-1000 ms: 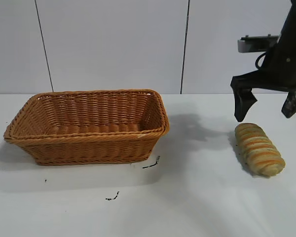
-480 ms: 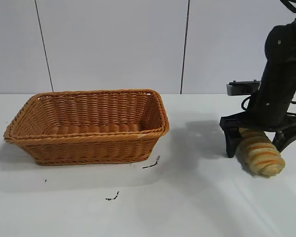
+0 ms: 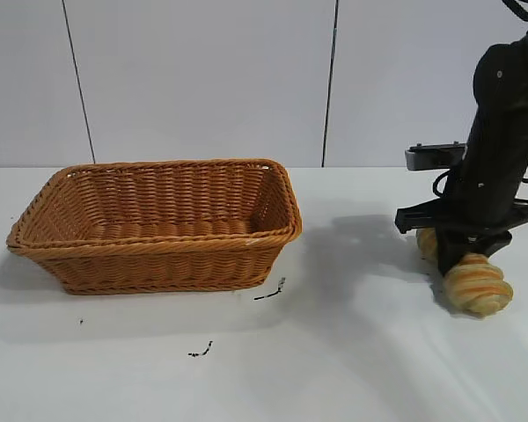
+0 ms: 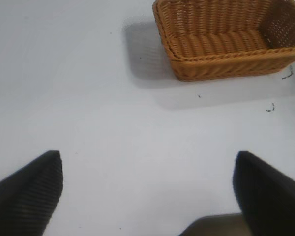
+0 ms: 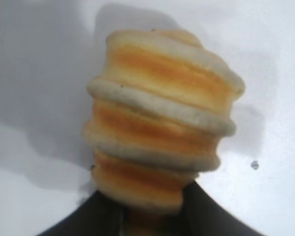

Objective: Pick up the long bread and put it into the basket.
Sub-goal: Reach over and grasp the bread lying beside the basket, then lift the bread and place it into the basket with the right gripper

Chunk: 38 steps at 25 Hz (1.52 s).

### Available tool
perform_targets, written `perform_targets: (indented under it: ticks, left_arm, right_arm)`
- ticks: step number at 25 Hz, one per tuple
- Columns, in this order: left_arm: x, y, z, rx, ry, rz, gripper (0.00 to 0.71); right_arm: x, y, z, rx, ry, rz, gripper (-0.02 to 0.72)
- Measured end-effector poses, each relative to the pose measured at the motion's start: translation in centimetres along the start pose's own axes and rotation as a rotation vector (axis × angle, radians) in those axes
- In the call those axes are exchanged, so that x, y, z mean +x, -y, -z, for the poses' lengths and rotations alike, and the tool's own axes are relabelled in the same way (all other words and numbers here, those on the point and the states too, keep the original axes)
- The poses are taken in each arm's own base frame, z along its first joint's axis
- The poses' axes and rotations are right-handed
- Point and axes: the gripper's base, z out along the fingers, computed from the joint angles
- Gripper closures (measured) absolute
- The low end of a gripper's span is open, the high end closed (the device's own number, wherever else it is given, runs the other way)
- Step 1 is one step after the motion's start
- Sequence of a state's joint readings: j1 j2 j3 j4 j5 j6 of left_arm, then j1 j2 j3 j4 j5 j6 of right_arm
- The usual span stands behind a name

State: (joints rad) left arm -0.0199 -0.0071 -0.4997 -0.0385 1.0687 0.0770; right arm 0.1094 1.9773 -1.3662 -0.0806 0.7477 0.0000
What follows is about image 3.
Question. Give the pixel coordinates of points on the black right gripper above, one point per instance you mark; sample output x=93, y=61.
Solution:
x=493, y=176

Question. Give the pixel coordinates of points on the long striped twisted bread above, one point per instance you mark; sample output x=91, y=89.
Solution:
x=479, y=285

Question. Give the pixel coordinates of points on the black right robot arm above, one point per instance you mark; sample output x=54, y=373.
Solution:
x=506, y=66

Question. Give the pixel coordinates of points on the brown woven wicker basket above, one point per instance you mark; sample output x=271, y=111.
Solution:
x=158, y=264

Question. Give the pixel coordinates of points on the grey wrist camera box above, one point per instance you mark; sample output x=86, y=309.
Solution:
x=431, y=158

